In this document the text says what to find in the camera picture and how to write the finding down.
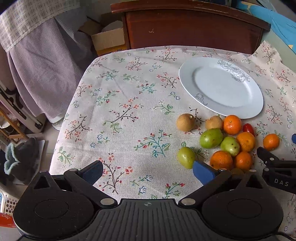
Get grey slippers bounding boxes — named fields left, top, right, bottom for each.
left=4, top=138, right=39, bottom=185

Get orange mandarin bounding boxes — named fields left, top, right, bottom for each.
left=223, top=115, right=242, bottom=136
left=210, top=151, right=233, bottom=170
left=263, top=133, right=280, bottom=151
left=233, top=151, right=253, bottom=171
left=236, top=132, right=256, bottom=152

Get white folding stand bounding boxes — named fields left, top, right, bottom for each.
left=1, top=82, right=47, bottom=133

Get checked purple curtain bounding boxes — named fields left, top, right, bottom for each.
left=1, top=1, right=94, bottom=123

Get brown round fruit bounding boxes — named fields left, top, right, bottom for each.
left=205, top=115, right=223, bottom=130
left=231, top=168, right=245, bottom=179
left=176, top=113, right=196, bottom=132

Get dark wooden cabinet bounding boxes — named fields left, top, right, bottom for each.
left=110, top=1, right=270, bottom=54

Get white plate with rose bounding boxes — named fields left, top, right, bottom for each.
left=179, top=57, right=264, bottom=119

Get cardboard box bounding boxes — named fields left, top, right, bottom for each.
left=79, top=13, right=127, bottom=56

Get red cherry tomato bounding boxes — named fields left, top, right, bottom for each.
left=243, top=123, right=255, bottom=137

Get blue patterned cushion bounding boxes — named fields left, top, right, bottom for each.
left=236, top=1, right=295, bottom=53

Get floral tablecloth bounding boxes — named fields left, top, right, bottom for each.
left=50, top=42, right=295, bottom=200

